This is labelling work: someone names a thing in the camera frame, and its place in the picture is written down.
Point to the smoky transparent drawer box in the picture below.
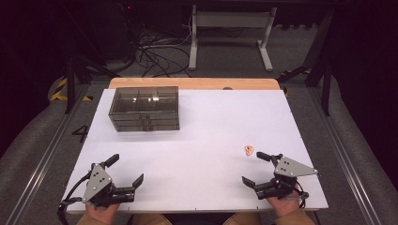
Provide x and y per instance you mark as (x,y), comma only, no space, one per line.
(144,106)

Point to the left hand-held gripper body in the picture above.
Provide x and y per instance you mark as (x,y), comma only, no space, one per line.
(97,182)

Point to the person's leg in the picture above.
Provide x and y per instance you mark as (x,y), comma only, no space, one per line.
(242,219)
(151,219)

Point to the small orange ornament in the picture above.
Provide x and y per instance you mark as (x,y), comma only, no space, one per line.
(248,150)

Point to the person's left leg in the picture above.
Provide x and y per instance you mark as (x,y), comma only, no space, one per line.
(151,219)

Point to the yellow black floor tape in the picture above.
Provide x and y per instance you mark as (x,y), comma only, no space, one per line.
(59,90)

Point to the person's right leg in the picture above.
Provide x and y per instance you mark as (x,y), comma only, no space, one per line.
(242,219)

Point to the aluminium rail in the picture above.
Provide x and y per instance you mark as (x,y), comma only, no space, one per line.
(344,156)
(47,159)

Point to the black metal stand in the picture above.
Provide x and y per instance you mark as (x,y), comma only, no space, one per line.
(325,75)
(70,84)

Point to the grey metal stand frame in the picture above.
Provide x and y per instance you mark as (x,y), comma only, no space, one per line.
(231,19)

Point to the person's right hand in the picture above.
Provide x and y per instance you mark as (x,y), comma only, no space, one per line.
(285,204)

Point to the wooden table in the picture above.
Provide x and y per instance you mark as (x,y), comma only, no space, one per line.
(194,83)

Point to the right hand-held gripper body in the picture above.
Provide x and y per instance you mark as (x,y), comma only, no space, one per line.
(286,175)

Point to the person's left hand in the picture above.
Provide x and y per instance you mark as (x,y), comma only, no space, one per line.
(101,214)

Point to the white board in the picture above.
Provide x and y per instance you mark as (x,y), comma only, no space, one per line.
(203,146)

